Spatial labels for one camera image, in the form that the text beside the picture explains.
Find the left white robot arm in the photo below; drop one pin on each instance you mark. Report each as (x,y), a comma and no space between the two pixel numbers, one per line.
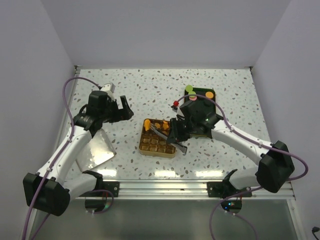
(46,190)

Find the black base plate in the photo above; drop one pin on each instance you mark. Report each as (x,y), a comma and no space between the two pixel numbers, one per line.
(112,186)
(215,190)

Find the green macaron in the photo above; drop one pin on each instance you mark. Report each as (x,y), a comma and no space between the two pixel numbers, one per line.
(189,88)
(191,94)

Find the green cookie tray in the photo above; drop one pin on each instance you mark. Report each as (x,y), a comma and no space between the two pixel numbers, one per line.
(201,110)

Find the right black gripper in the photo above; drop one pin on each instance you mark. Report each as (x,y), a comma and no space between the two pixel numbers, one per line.
(175,136)

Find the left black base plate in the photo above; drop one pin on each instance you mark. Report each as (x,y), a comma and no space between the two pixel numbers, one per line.
(112,186)

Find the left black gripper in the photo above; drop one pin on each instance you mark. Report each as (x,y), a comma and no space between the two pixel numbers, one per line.
(123,114)

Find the fish cookie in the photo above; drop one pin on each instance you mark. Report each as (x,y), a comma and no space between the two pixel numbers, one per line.
(165,125)
(147,125)

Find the pink macaron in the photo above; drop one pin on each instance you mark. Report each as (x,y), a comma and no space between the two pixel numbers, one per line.
(193,98)

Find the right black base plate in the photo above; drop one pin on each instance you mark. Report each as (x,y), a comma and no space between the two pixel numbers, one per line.
(215,190)

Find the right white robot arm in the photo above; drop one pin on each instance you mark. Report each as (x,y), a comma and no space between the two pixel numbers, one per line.
(273,165)

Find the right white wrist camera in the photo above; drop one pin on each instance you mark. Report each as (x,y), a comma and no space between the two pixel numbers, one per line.
(179,114)

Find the orange sandwich cookie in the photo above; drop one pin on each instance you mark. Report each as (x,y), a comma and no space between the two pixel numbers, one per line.
(209,94)

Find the gold cookie tin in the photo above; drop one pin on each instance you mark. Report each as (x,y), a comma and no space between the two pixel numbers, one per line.
(150,144)

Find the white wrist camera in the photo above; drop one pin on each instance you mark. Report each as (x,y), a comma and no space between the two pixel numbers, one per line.
(179,114)
(109,88)

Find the upper green macaron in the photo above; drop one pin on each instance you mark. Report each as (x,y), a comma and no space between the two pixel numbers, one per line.
(189,88)

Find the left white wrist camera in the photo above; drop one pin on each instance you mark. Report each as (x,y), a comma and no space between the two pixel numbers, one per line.
(109,88)

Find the lower green macaron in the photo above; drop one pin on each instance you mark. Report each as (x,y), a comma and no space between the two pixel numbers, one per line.
(191,94)

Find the black sandwich cookie lower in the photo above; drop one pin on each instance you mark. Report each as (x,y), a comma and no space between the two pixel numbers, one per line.
(207,103)

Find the silver tin lid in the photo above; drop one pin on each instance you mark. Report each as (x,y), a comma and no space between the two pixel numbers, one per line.
(96,152)

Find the silver metal tongs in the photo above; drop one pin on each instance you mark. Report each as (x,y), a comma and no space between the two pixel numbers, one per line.
(169,140)

